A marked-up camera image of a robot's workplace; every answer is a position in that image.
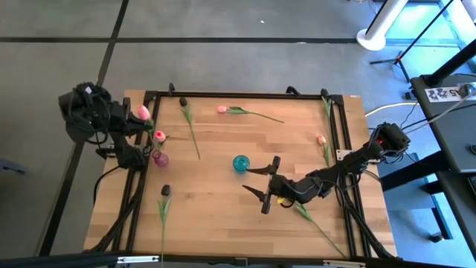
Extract black slanted pole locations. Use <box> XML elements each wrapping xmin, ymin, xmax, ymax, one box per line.
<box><xmin>422</xmin><ymin>36</ymin><xmax>476</xmax><ymax>87</ymax></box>

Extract silver metal bracket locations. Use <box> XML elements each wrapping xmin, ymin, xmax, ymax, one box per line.
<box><xmin>322</xmin><ymin>259</ymin><xmax>367</xmax><ymax>268</ymax></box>
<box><xmin>117</xmin><ymin>255</ymin><xmax>160</xmax><ymax>264</ymax></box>

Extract pink artificial tulip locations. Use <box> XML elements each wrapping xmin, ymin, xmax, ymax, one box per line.
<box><xmin>152</xmin><ymin>130</ymin><xmax>167</xmax><ymax>153</ymax></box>
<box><xmin>216</xmin><ymin>105</ymin><xmax>286</xmax><ymax>124</ymax></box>
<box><xmin>136</xmin><ymin>104</ymin><xmax>156</xmax><ymax>150</ymax></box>
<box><xmin>316</xmin><ymin>134</ymin><xmax>332</xmax><ymax>168</ymax></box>

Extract white round column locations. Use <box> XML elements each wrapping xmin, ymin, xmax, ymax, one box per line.
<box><xmin>356</xmin><ymin>0</ymin><xmax>410</xmax><ymax>52</ymax></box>

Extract blue glass vase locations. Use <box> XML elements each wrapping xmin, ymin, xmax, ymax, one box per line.
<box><xmin>232</xmin><ymin>154</ymin><xmax>251</xmax><ymax>174</ymax></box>

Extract black crossbar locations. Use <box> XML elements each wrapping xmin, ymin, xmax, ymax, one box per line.
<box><xmin>0</xmin><ymin>252</ymin><xmax>476</xmax><ymax>268</ymax></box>

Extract black cable bundle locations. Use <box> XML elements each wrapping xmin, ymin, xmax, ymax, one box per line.
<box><xmin>89</xmin><ymin>174</ymin><xmax>144</xmax><ymax>253</ymax></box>
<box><xmin>341</xmin><ymin>185</ymin><xmax>397</xmax><ymax>260</ymax></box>

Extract pink glass vase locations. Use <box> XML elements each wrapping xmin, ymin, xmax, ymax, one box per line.
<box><xmin>151</xmin><ymin>149</ymin><xmax>170</xmax><ymax>168</ymax></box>

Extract black side table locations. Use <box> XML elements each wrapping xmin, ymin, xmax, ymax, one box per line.
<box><xmin>379</xmin><ymin>74</ymin><xmax>476</xmax><ymax>258</ymax></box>

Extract white printed label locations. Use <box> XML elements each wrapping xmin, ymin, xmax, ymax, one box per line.
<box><xmin>423</xmin><ymin>86</ymin><xmax>466</xmax><ymax>103</ymax></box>

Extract black tripod stand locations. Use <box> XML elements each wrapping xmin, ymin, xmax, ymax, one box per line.
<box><xmin>369</xmin><ymin>0</ymin><xmax>457</xmax><ymax>83</ymax></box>

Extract black power cable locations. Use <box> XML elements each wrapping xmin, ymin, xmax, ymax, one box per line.
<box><xmin>92</xmin><ymin>165</ymin><xmax>122</xmax><ymax>205</ymax></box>

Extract grey chair foot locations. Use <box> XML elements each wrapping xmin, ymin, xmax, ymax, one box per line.
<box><xmin>0</xmin><ymin>159</ymin><xmax>27</xmax><ymax>176</ymax></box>

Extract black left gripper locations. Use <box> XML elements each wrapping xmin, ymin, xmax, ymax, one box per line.
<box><xmin>109</xmin><ymin>97</ymin><xmax>153</xmax><ymax>133</ymax></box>

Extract black aluminium table frame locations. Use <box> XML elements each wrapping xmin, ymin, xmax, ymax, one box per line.
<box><xmin>111</xmin><ymin>90</ymin><xmax>373</xmax><ymax>260</ymax></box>

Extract black floor cables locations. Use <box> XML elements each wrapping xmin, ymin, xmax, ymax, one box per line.
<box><xmin>367</xmin><ymin>102</ymin><xmax>425</xmax><ymax>165</ymax></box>

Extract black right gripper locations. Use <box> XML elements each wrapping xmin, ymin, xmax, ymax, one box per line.
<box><xmin>242</xmin><ymin>156</ymin><xmax>298</xmax><ymax>215</ymax></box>

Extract white floor cable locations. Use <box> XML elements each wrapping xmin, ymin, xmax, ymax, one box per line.
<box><xmin>364</xmin><ymin>101</ymin><xmax>419</xmax><ymax>117</ymax></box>

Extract grey cable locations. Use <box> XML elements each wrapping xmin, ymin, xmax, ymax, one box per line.
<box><xmin>405</xmin><ymin>89</ymin><xmax>476</xmax><ymax>133</ymax></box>

